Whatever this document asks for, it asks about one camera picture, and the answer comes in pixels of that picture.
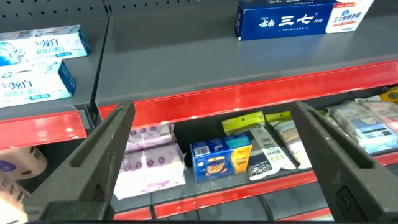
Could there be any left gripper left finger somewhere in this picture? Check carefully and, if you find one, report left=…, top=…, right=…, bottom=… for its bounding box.
left=24, top=100, right=136, bottom=221

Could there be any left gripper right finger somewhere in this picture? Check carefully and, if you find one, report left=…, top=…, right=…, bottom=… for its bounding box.
left=290, top=100, right=398, bottom=222

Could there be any grey shop shelf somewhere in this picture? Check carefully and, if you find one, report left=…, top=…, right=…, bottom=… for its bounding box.
left=0, top=0, right=398, bottom=222

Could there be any grey blue cloth pack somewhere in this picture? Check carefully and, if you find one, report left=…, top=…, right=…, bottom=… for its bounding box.
left=323, top=100, right=398, bottom=155

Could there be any green header beige towel pack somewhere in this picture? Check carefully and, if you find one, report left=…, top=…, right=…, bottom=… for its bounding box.
left=265, top=110, right=313, bottom=170

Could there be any purple white tissue pack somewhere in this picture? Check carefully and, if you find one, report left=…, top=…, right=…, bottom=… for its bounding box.
left=113, top=142, right=187, bottom=200
left=124, top=123, right=177, bottom=153

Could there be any pink grey cloth pack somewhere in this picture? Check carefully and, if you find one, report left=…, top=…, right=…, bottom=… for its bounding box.
left=360, top=100, right=398, bottom=134

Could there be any pink paper roll pack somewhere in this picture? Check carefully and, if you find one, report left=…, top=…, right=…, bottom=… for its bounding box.
left=0, top=146, right=49, bottom=181
left=0, top=172, right=32, bottom=212

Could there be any green header white towel pack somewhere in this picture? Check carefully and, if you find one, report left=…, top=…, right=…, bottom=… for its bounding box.
left=221, top=111, right=297, bottom=182

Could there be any white blue toothpaste box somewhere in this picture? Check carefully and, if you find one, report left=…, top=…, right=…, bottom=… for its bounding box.
left=0, top=60, right=77, bottom=109
left=0, top=24, right=91, bottom=67

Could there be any blue yellow tissue pack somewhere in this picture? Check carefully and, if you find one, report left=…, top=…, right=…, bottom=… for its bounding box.
left=190, top=133, right=253, bottom=184

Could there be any dark blue toothpaste box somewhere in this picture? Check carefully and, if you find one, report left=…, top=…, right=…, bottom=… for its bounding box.
left=234, top=0, right=375, bottom=42

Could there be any black cable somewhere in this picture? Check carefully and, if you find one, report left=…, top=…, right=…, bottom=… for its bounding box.
left=257, top=194, right=275, bottom=222

